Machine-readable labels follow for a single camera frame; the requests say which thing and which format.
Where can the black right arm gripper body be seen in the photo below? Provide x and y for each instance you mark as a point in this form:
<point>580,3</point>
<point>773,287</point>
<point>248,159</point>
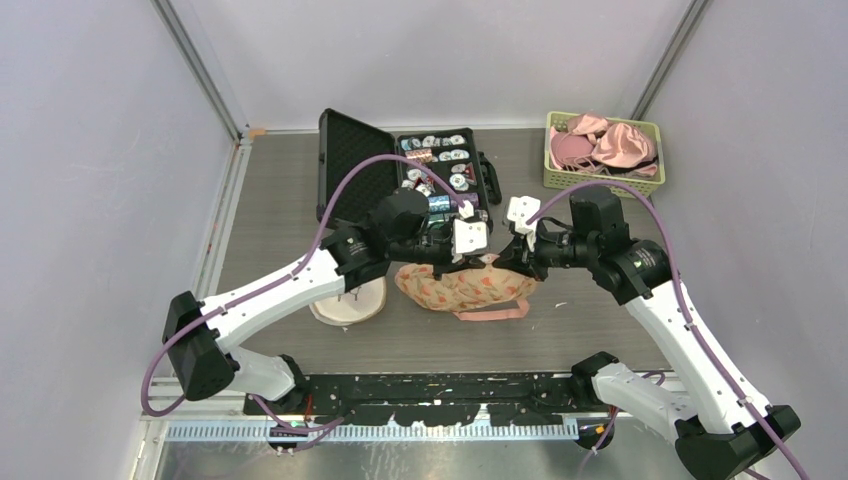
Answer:
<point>557,250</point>

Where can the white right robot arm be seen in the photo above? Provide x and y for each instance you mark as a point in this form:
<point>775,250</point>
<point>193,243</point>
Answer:
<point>721,425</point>

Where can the floral mesh laundry bag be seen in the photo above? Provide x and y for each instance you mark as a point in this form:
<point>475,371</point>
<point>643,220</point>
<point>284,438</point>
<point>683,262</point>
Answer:
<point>482,294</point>

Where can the black poker chip case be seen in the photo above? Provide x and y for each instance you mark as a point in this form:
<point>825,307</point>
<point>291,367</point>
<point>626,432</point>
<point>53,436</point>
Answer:
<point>451,155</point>

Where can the green plastic basket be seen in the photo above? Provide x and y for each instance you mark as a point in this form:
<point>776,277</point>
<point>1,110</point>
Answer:
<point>558,179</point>

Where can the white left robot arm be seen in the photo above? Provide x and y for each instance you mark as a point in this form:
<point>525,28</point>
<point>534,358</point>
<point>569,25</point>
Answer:
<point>204,338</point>

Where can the pink bras in basket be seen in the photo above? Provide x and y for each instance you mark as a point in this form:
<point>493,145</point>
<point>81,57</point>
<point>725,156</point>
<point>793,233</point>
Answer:
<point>593,144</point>

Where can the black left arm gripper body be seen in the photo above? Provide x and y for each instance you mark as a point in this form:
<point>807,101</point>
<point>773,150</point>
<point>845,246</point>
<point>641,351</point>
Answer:
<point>428,247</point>

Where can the aluminium frame rail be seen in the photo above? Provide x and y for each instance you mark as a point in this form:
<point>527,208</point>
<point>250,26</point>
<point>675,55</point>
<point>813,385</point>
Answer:
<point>188,50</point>

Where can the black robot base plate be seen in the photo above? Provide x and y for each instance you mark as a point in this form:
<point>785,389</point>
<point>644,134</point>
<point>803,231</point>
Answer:
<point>443,399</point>

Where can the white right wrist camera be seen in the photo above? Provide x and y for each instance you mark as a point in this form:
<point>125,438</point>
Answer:
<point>519,218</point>

